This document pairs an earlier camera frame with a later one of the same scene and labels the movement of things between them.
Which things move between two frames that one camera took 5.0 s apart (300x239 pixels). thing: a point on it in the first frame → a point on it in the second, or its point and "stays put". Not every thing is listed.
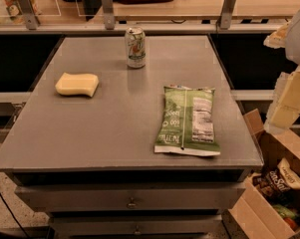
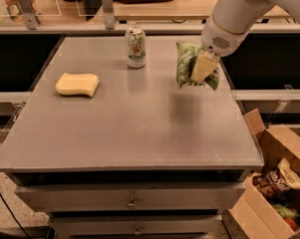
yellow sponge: (80, 84) stays put
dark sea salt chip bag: (280, 180) stays put
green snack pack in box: (287, 215) stays put
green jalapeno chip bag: (187, 123) → (185, 58)
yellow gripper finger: (291, 99) → (205, 63)
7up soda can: (136, 47) stays put
